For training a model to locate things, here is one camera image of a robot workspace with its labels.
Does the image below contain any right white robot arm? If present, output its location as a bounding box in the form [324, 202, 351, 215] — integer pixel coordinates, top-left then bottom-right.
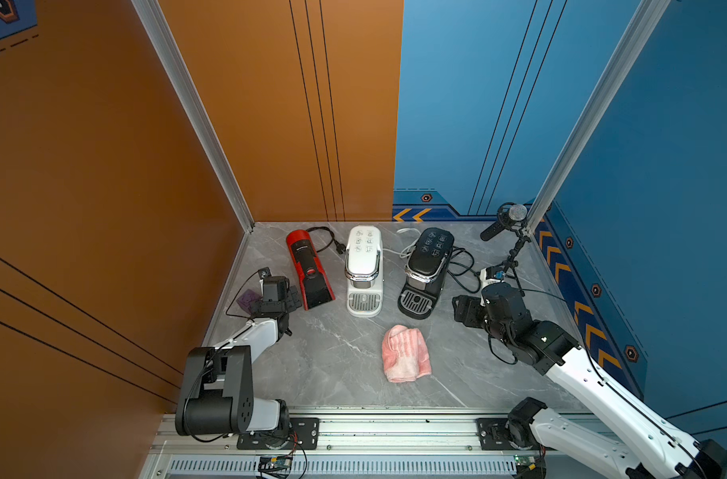
[452, 281, 727, 478]

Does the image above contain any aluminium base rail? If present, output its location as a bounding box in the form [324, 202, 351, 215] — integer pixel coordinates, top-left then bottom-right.
[138, 406, 664, 479]

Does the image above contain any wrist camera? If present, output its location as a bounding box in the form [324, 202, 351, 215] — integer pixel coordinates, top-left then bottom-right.
[258, 267, 290, 303]
[478, 265, 506, 289]

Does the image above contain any white power cable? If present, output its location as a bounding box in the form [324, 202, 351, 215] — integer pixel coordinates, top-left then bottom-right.
[382, 226, 421, 259]

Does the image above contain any green circuit board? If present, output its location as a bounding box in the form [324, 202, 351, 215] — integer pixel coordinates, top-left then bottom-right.
[513, 455, 546, 479]
[257, 455, 294, 479]

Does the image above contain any white coffee machine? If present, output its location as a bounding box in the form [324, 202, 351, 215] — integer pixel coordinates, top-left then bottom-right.
[345, 226, 383, 319]

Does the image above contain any red coffee machine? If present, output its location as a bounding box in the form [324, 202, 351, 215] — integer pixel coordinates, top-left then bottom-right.
[286, 230, 336, 311]

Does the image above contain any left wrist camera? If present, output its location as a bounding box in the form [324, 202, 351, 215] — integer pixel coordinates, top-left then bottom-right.
[258, 267, 290, 303]

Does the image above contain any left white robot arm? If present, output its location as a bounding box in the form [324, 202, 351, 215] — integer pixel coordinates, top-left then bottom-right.
[175, 279, 301, 449]

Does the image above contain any pink cloth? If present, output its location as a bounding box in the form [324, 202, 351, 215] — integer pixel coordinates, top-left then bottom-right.
[381, 325, 433, 383]

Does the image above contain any green circuit board left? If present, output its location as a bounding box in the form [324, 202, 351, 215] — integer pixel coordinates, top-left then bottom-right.
[257, 455, 294, 479]

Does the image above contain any black power cable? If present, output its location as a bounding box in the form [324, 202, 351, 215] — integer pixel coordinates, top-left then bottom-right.
[446, 246, 481, 295]

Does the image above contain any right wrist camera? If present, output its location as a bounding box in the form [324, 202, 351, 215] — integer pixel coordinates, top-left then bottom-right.
[478, 265, 506, 289]

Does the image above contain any black coffee machine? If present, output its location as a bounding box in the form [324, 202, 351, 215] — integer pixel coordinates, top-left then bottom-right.
[397, 228, 454, 321]

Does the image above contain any black power plug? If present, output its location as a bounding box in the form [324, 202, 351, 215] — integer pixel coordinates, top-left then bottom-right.
[332, 239, 347, 255]

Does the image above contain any black microphone on tripod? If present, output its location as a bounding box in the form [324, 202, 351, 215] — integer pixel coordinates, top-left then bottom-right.
[480, 202, 530, 295]

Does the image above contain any purple block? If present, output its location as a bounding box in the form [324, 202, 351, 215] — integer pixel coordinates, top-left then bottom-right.
[236, 289, 262, 315]

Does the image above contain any green circuit board right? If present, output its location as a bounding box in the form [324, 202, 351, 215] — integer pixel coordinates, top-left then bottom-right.
[513, 455, 546, 479]

